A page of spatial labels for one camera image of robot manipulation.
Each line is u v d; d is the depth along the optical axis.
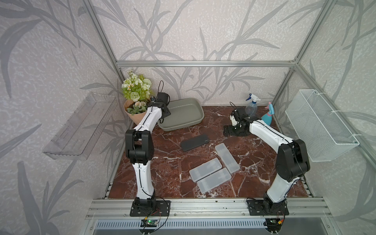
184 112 1.19
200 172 0.86
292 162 0.47
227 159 0.92
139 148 0.54
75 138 0.65
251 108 1.12
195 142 1.00
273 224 0.72
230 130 0.83
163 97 0.77
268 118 0.99
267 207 0.65
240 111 0.74
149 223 0.71
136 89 0.91
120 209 0.75
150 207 0.65
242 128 0.68
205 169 0.87
